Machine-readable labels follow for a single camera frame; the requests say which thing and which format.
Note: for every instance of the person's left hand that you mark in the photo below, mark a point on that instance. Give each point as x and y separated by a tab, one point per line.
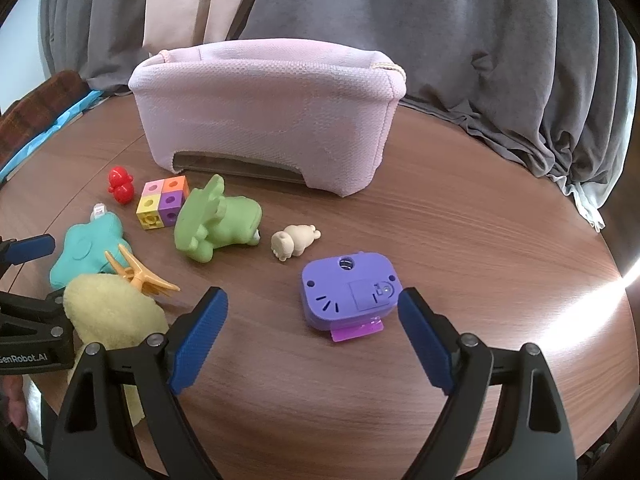
12	402

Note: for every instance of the blue plastic strip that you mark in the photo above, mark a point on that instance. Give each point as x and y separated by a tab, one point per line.
60	120

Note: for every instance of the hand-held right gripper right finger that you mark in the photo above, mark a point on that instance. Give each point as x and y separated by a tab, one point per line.
425	345

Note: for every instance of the orange hair clip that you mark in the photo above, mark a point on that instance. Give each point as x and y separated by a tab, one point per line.
145	277

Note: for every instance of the multicoloured block cube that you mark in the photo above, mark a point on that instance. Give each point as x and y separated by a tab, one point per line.
162	202

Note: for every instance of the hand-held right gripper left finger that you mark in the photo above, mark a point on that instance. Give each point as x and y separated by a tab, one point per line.
200	340

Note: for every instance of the red toy figure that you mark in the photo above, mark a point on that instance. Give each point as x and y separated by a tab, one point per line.
120	185

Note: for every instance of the grey curtain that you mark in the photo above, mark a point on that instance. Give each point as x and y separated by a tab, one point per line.
450	20

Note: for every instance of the purple toy device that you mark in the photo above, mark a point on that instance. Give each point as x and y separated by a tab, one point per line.
345	290

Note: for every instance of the beige bear figure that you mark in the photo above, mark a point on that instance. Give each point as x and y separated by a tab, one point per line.
292	241

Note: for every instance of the red plaid cushion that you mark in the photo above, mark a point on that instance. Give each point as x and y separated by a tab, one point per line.
30	110

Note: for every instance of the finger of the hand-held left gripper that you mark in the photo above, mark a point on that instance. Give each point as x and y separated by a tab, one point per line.
30	304
30	248

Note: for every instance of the teal star plush toy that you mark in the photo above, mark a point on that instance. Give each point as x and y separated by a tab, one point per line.
85	250

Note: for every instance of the yellow plush toy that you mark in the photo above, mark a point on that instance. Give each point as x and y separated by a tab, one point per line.
110	310

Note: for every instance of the pink fabric basket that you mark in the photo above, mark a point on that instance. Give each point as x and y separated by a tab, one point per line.
260	110

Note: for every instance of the green dinosaur toy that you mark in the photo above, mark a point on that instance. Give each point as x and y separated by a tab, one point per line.
215	225

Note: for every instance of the beige curtain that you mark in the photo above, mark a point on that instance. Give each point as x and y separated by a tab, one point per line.
175	0

